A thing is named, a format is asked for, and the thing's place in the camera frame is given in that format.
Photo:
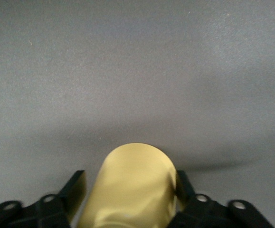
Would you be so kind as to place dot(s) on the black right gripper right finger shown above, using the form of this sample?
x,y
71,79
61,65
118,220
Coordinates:
x,y
199,211

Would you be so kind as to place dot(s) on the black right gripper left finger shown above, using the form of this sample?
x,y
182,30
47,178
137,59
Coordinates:
x,y
70,192

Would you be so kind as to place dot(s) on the yellow plastic cup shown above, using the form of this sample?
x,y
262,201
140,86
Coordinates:
x,y
132,180

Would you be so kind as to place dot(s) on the dark grey table cover sheet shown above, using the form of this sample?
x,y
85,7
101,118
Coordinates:
x,y
127,71

